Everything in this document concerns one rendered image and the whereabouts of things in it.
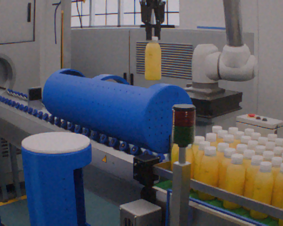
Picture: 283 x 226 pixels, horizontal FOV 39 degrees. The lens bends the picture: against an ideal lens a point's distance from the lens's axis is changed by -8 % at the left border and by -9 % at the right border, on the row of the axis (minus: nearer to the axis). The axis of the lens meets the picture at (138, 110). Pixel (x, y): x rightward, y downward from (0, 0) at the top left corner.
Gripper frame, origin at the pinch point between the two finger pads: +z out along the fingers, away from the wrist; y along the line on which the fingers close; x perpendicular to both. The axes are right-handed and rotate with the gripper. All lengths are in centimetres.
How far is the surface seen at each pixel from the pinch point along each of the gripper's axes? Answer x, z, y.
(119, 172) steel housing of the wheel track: -6, 59, 14
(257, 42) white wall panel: -130, 12, -268
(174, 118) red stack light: 53, 22, 39
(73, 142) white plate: -3, 41, 37
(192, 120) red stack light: 57, 22, 36
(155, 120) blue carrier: 10.2, 34.2, 7.8
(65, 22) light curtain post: -131, -7, -31
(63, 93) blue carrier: -52, 31, 14
